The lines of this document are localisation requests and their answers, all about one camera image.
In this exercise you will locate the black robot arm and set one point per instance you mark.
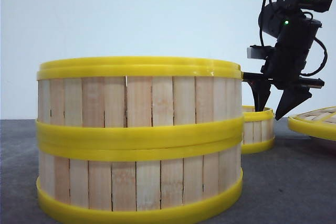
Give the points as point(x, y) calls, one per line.
point(296, 8)

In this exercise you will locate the woven bamboo steamer lid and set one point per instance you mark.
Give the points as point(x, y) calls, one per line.
point(319, 123)

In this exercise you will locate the front bamboo steamer basket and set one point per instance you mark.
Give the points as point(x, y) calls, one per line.
point(183, 190)

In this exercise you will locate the grey table mat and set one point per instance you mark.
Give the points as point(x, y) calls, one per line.
point(294, 182)

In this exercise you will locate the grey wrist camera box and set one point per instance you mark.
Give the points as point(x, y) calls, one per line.
point(259, 52)

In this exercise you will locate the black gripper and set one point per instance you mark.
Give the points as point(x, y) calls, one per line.
point(283, 67)

